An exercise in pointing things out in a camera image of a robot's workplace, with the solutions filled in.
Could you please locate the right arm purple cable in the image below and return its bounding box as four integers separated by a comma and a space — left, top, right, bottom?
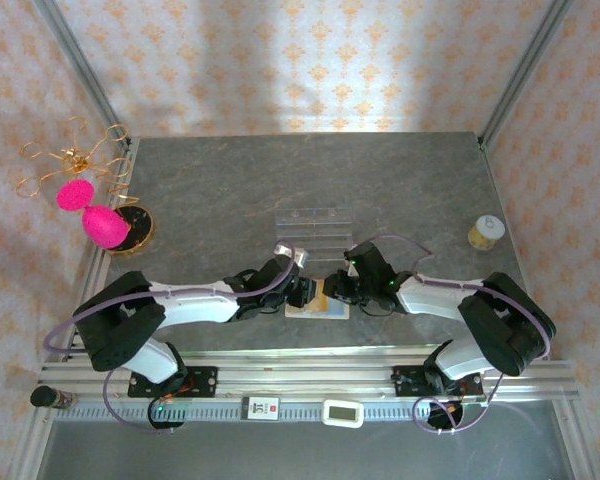
344, 234, 555, 435

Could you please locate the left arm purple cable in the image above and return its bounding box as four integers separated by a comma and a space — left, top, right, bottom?
43, 241, 301, 435

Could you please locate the small black-capped bottle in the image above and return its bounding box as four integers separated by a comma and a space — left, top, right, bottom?
29, 385, 76, 410

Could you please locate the clear acrylic stand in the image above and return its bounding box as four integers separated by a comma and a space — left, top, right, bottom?
274, 205, 354, 264

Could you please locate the aluminium front frame rail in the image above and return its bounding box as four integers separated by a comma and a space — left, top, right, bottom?
38, 348, 579, 404

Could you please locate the small pink foam ball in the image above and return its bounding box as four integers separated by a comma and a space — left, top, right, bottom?
56, 180, 96, 214

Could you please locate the aluminium side rail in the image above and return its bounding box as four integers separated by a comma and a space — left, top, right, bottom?
60, 137, 142, 362

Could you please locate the gold wire stand, black base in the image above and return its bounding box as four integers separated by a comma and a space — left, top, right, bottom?
15, 116, 157, 257

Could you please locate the grey slotted cable duct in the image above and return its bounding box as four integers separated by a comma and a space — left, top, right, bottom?
49, 402, 487, 426

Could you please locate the yellow tape roll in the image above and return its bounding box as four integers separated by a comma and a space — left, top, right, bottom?
467, 214, 507, 252

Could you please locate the large pink foam egg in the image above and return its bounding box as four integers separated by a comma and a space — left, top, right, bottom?
82, 204, 130, 250

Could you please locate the white label tag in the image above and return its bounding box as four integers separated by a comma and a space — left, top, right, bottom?
241, 396, 281, 422

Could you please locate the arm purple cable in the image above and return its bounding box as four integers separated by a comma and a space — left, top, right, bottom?
43, 241, 301, 435
344, 234, 555, 435

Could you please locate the aluminium frame post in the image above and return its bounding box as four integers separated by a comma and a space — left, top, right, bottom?
478, 0, 575, 147
33, 0, 132, 147

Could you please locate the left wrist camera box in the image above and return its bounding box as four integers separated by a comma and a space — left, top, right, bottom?
273, 242, 309, 269

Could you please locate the white digital timer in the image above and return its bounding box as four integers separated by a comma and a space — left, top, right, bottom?
322, 399, 365, 428

